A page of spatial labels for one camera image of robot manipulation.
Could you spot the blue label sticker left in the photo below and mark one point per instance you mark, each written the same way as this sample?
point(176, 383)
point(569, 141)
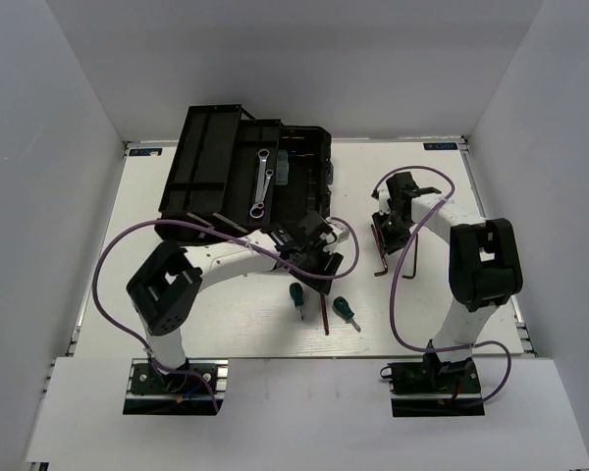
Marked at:
point(148, 151)

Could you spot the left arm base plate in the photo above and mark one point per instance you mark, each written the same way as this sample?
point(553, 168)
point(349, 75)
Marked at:
point(150, 392)

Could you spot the large silver ratchet wrench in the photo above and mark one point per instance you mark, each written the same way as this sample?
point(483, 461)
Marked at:
point(256, 210)

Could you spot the blue label sticker right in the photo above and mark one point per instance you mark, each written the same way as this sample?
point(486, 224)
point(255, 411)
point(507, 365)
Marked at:
point(440, 146)

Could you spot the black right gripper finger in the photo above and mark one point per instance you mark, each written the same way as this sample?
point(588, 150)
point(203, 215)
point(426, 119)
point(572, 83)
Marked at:
point(379, 239)
point(394, 244)

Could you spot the long brown hex key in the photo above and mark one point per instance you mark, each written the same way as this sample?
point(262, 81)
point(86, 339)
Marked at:
point(324, 315)

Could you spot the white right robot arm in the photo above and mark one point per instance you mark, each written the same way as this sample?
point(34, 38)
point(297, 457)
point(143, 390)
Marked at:
point(484, 269)

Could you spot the small silver ratchet wrench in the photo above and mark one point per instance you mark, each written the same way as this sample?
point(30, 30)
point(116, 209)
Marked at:
point(268, 177)

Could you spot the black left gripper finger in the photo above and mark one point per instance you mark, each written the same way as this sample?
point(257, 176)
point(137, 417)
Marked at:
point(321, 264)
point(298, 266)

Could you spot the blue label sticker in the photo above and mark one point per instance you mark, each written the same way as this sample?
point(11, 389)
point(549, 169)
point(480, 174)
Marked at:
point(148, 151)
point(440, 146)

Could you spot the black plastic toolbox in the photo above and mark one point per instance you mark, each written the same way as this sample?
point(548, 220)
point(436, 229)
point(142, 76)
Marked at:
point(213, 175)

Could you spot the green screwdriver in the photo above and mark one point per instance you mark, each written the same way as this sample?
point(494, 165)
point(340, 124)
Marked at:
point(341, 308)
point(297, 297)

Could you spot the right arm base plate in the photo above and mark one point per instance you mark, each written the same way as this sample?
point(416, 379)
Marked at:
point(416, 392)

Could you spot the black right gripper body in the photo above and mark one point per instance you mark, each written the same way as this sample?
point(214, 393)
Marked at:
point(392, 227)

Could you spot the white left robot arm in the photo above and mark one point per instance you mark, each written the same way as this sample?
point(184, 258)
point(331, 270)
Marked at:
point(164, 288)

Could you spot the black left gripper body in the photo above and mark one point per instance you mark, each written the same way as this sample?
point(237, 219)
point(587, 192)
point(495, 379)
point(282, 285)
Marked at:
point(308, 250)

